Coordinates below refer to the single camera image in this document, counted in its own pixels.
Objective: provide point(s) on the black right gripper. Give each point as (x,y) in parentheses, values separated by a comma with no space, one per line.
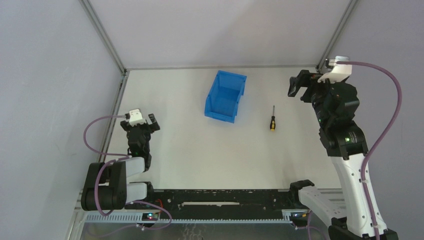
(306,84)

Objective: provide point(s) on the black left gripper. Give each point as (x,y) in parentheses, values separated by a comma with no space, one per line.
(140,128)

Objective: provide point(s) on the black yellow screwdriver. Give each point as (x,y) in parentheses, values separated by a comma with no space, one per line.
(272,125)

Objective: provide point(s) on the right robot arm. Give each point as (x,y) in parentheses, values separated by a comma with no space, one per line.
(361,219)

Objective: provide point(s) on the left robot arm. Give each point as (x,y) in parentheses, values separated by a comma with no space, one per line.
(106,186)

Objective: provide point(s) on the blue plastic bin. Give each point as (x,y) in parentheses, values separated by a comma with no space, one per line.
(223,99)

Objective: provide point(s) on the small green-lit circuit board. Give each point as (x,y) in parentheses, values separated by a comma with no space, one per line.
(150,216)

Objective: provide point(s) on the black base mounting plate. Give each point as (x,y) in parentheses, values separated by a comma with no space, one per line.
(223,202)

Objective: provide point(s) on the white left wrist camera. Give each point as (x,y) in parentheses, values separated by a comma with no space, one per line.
(136,117)

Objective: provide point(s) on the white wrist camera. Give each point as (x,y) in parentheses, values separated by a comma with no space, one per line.
(338,68)
(136,117)

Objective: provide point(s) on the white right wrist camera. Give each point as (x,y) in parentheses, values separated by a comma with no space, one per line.
(338,68)

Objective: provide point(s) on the aluminium frame rail right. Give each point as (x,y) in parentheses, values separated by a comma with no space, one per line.
(344,144)

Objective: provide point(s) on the aluminium frame rail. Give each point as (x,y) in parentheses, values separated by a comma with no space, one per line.
(344,144)
(119,83)

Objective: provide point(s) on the slotted grey cable duct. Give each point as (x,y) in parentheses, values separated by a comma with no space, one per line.
(282,216)

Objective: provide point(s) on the aluminium frame rail left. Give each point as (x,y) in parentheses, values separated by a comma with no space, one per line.
(119,83)

